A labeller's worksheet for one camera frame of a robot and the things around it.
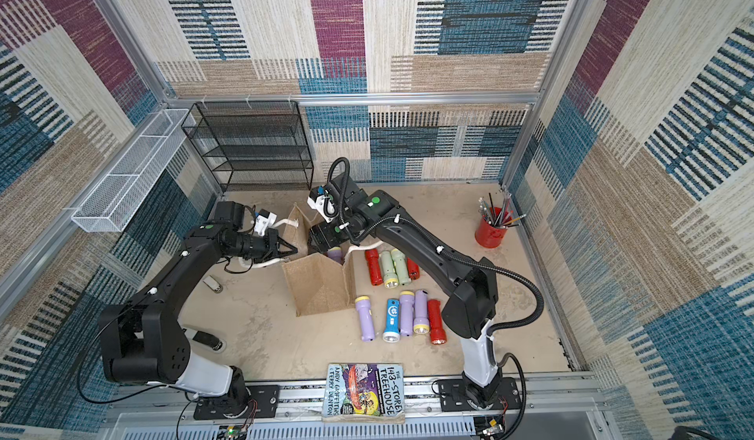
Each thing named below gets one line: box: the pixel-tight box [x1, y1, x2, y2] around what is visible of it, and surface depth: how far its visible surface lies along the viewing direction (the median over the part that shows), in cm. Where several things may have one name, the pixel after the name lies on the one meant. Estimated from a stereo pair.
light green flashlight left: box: [379, 250, 400, 289], surface depth 96 cm
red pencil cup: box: [474, 206, 513, 249], surface depth 99 cm
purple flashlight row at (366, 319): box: [354, 295, 377, 343], surface depth 86 cm
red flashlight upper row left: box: [365, 248, 384, 286], surface depth 96 cm
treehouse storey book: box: [322, 363, 406, 424], surface depth 74 cm
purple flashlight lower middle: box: [399, 289, 416, 337], surface depth 87 cm
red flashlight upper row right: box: [406, 257, 421, 280], surface depth 95 cm
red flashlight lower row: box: [428, 298, 447, 345], surface depth 85 cm
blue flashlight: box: [382, 298, 401, 344], surface depth 84 cm
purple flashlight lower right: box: [413, 288, 430, 335], surface depth 87 cm
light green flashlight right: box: [390, 248, 410, 286], surface depth 96 cm
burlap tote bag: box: [281, 203, 356, 317], surface depth 85 cm
